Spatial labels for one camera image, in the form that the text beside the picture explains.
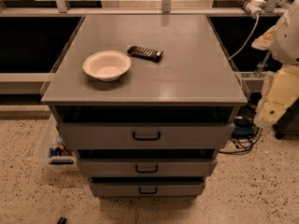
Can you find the grey drawer cabinet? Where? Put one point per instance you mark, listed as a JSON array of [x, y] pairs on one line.
[[192, 83]]

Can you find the white paper bowl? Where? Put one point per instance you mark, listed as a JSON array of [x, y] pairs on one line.
[[107, 65]]

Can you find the black snack bar wrapper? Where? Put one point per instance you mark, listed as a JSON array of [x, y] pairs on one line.
[[145, 54]]

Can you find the grey top drawer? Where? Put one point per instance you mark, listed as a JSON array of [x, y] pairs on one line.
[[145, 135]]

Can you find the clear plastic storage box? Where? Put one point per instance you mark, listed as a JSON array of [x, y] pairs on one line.
[[51, 151]]

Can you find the small black floor object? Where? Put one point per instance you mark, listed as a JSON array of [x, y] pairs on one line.
[[62, 220]]

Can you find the blue box on floor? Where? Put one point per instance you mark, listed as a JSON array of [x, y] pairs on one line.
[[243, 128]]

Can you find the dark cabinet at right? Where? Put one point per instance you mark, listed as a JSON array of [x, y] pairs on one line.
[[289, 122]]

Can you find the diagonal metal rod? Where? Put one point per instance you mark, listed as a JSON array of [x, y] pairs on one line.
[[261, 66]]

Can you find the white power strip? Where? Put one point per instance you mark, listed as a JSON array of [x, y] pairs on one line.
[[252, 7]]

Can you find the grey middle drawer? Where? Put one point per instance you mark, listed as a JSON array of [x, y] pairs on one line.
[[146, 167]]

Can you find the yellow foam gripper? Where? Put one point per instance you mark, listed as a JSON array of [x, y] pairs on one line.
[[287, 41]]

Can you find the grey drawer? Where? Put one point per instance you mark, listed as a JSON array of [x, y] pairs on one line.
[[147, 189], [146, 167], [145, 135]]

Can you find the grey bottom drawer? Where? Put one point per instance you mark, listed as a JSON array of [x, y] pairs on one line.
[[147, 189]]

